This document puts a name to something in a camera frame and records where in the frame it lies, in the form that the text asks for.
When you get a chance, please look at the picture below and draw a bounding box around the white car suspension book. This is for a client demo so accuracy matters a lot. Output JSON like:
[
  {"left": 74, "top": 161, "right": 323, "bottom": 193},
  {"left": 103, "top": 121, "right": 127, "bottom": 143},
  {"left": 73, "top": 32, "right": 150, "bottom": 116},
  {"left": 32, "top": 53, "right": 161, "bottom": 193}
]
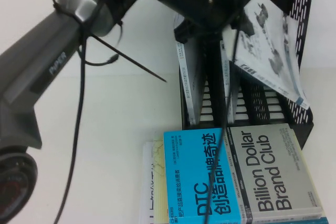
[{"left": 229, "top": 0, "right": 311, "bottom": 110}]

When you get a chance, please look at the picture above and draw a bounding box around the white book large black print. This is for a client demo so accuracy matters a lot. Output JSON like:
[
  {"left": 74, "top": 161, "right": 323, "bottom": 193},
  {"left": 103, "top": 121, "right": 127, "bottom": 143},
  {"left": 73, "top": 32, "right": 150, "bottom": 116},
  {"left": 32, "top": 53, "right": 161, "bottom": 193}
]
[{"left": 139, "top": 141, "right": 155, "bottom": 224}]

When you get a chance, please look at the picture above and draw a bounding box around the blue grey Billion Dollar book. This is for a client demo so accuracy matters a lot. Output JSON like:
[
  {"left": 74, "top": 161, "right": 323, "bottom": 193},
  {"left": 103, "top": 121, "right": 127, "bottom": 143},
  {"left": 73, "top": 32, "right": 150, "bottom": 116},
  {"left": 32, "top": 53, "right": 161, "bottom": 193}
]
[{"left": 163, "top": 123, "right": 324, "bottom": 224}]

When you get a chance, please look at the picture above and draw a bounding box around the cream cover book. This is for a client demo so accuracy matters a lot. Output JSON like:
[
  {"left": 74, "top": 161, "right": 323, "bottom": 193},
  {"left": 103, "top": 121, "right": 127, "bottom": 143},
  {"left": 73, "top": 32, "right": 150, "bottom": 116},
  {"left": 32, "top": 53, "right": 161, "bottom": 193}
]
[{"left": 153, "top": 133, "right": 169, "bottom": 223}]

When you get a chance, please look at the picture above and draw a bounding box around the thick black camera cable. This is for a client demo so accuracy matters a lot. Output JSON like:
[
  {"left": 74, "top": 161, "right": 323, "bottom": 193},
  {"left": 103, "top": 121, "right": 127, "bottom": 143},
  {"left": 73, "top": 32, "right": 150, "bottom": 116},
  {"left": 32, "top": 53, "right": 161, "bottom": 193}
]
[{"left": 204, "top": 0, "right": 250, "bottom": 223}]

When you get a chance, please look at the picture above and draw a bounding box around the white book black logo spine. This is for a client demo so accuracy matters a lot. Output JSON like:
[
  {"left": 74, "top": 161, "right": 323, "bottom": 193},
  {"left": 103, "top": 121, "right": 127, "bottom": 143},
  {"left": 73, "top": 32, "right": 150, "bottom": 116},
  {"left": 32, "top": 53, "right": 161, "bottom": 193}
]
[{"left": 219, "top": 28, "right": 238, "bottom": 124}]

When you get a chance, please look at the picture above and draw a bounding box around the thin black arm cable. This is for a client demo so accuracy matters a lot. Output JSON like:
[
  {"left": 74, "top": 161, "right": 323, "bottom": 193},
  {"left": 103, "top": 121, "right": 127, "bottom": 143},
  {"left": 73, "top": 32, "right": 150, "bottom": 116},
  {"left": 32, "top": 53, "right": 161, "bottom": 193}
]
[{"left": 59, "top": 0, "right": 106, "bottom": 224}]

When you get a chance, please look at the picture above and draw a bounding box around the black plastic book stand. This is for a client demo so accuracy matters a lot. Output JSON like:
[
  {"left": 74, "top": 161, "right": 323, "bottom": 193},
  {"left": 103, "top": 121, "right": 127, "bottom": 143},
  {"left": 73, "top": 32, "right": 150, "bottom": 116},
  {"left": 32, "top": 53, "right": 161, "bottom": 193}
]
[{"left": 174, "top": 0, "right": 315, "bottom": 151}]

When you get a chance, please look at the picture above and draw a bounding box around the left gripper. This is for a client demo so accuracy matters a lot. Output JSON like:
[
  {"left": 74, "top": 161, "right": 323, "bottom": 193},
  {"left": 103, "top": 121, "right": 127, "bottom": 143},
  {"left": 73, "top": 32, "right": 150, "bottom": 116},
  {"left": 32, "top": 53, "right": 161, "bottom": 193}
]
[{"left": 167, "top": 0, "right": 271, "bottom": 42}]

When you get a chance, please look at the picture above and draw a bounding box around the white book orange stripe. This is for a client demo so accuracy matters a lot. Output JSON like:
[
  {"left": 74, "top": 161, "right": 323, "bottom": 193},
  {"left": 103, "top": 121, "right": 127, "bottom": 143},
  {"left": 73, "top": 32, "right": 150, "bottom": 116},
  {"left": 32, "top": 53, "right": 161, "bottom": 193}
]
[{"left": 173, "top": 11, "right": 204, "bottom": 126}]

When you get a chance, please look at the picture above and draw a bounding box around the short black cable with plug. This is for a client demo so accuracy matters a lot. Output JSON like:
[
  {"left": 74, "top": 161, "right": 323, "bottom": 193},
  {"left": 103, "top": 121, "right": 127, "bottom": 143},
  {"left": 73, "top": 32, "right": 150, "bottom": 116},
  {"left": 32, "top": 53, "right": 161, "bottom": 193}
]
[{"left": 78, "top": 50, "right": 119, "bottom": 67}]

